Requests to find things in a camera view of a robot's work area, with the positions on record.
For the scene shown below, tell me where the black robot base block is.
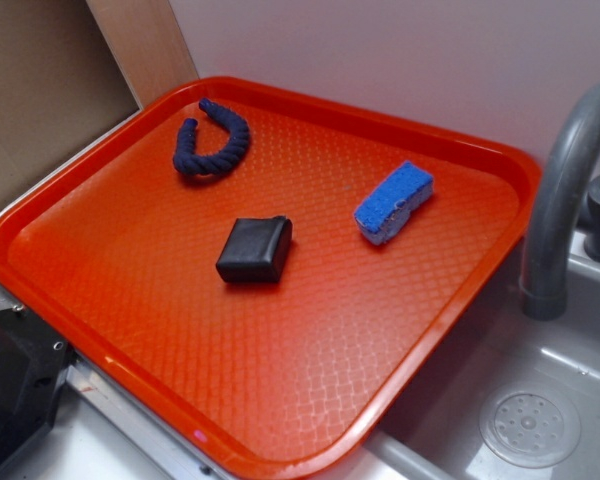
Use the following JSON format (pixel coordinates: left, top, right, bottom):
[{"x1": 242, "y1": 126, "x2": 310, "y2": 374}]
[{"x1": 0, "y1": 309, "x2": 73, "y2": 474}]

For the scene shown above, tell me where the blue sponge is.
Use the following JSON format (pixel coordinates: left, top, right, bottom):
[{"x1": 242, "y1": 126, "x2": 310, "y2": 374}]
[{"x1": 354, "y1": 161, "x2": 434, "y2": 246}]

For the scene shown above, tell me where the orange plastic tray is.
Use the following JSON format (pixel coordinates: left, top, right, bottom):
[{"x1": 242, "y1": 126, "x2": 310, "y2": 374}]
[{"x1": 0, "y1": 78, "x2": 540, "y2": 479}]

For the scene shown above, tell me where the black rectangular block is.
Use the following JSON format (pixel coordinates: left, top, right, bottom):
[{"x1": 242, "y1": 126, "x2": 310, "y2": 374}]
[{"x1": 216, "y1": 216, "x2": 293, "y2": 283}]

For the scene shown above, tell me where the light wooden board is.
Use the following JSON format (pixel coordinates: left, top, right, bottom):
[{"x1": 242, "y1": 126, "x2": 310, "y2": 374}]
[{"x1": 87, "y1": 0, "x2": 199, "y2": 108}]

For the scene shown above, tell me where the grey toy sink basin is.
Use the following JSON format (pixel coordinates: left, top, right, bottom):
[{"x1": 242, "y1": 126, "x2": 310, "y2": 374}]
[{"x1": 369, "y1": 227, "x2": 600, "y2": 480}]

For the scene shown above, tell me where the brown cardboard panel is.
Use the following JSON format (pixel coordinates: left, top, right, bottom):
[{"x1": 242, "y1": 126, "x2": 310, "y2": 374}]
[{"x1": 0, "y1": 1, "x2": 138, "y2": 211}]

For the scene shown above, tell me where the grey toy faucet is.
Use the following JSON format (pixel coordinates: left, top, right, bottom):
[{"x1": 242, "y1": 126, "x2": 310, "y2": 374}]
[{"x1": 519, "y1": 84, "x2": 600, "y2": 320}]

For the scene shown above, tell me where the dark blue rope piece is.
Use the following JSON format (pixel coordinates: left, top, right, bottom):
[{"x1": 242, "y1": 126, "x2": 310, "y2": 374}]
[{"x1": 172, "y1": 97, "x2": 251, "y2": 179}]

